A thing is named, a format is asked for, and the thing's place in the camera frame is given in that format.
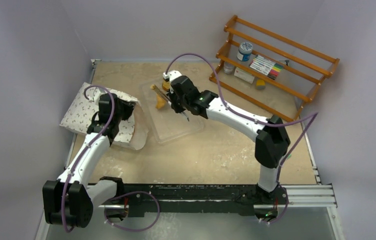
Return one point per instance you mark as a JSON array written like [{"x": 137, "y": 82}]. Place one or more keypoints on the fake croissant tan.
[{"x": 160, "y": 102}]

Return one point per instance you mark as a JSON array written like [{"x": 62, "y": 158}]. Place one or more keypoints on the metal tongs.
[{"x": 162, "y": 94}]

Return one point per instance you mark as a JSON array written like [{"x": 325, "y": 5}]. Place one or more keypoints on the fake bread slice brown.
[{"x": 165, "y": 85}]

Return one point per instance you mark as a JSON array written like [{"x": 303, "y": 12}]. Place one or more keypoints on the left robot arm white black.
[{"x": 68, "y": 201}]

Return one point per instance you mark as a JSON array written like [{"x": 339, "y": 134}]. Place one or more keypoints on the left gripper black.
[{"x": 128, "y": 106}]

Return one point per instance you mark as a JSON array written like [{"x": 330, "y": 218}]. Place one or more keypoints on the white jar blue label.
[{"x": 245, "y": 50}]

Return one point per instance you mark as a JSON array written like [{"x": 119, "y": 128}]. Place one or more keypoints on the clear plastic tray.
[{"x": 165, "y": 124}]

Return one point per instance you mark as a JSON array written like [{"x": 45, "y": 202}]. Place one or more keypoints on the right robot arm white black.
[{"x": 269, "y": 136}]

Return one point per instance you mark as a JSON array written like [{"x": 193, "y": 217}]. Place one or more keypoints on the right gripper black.
[{"x": 176, "y": 103}]

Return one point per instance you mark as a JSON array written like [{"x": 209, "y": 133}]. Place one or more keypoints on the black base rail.
[{"x": 241, "y": 199}]

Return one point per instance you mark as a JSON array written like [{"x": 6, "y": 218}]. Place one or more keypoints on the white card box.
[{"x": 243, "y": 75}]

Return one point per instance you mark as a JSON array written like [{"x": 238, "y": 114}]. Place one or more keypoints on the orange wooden shelf rack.
[{"x": 305, "y": 69}]

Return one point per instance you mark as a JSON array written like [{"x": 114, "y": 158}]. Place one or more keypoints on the yellow grey sponge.
[{"x": 260, "y": 84}]

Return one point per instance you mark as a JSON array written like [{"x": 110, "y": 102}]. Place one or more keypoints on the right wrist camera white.
[{"x": 171, "y": 75}]

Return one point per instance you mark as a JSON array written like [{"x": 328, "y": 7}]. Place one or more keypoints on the pack of coloured markers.
[{"x": 266, "y": 67}]

